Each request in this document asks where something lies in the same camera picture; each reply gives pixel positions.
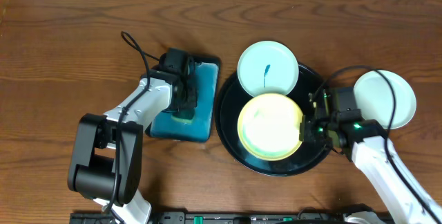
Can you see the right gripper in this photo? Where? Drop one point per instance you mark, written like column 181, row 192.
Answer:
column 305, row 134

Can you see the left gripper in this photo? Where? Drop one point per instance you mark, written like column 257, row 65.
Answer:
column 188, row 92

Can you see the green scrubbing sponge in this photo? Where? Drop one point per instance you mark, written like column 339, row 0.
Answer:
column 185, row 116

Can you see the yellow plate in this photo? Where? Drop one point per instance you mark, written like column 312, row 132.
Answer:
column 268, row 127

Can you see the light blue plate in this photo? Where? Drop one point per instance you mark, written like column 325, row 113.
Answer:
column 268, row 67
column 374, row 98

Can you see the black rectangular water tray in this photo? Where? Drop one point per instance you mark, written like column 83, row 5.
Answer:
column 206, row 71

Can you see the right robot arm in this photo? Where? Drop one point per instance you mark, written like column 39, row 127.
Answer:
column 373, row 153

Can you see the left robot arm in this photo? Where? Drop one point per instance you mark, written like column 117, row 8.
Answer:
column 106, row 161

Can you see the round black tray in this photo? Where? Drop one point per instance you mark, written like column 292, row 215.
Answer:
column 232, row 99

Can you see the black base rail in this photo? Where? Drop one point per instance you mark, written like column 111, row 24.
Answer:
column 303, row 217

